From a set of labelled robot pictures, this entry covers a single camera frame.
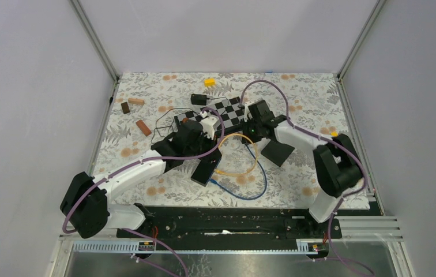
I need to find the floral patterned table mat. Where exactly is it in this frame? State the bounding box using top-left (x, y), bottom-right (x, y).
top-left (91, 73), bottom-right (349, 208)

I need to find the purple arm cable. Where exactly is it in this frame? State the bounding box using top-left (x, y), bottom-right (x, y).
top-left (239, 79), bottom-right (375, 276)
top-left (62, 107), bottom-right (227, 276)

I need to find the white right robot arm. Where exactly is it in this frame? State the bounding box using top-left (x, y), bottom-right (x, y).
top-left (240, 100), bottom-right (366, 238)

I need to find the light tan wooden block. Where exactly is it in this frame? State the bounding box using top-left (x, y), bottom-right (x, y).
top-left (127, 98), bottom-right (145, 106)

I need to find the slotted cable duct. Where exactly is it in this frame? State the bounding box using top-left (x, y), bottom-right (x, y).
top-left (73, 238), bottom-right (318, 256)

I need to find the yellow block near wall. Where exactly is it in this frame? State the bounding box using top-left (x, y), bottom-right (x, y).
top-left (204, 78), bottom-right (216, 87)

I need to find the blue ethernet cable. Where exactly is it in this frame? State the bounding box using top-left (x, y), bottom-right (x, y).
top-left (208, 143), bottom-right (268, 201)

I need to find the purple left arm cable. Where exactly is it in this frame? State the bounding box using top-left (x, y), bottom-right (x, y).
top-left (62, 107), bottom-right (227, 276)

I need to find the orange yellow cable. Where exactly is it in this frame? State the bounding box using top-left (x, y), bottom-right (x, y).
top-left (215, 132), bottom-right (260, 178)

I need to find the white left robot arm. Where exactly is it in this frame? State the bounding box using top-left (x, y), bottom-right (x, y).
top-left (60, 113), bottom-right (223, 239)

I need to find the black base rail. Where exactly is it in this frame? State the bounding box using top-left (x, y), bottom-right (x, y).
top-left (107, 205), bottom-right (343, 252)

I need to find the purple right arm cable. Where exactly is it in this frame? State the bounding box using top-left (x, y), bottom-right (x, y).
top-left (239, 79), bottom-right (375, 276)

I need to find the small black network switch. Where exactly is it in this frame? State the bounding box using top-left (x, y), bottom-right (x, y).
top-left (190, 155), bottom-right (221, 187)

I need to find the black power adapter with cable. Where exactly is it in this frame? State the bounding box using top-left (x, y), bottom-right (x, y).
top-left (152, 93), bottom-right (231, 145)

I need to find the dark brown wooden block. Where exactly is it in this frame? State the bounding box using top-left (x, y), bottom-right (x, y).
top-left (121, 102), bottom-right (130, 114)

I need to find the black white checkerboard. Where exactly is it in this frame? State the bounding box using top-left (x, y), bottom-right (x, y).
top-left (174, 96), bottom-right (245, 134)

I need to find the large black network switch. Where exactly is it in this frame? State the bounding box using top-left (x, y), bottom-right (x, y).
top-left (261, 140), bottom-right (295, 167)

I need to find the reddish brown wooden block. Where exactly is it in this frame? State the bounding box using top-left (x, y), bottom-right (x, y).
top-left (136, 120), bottom-right (152, 136)

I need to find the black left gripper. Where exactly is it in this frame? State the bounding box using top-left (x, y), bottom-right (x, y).
top-left (185, 130), bottom-right (221, 163)

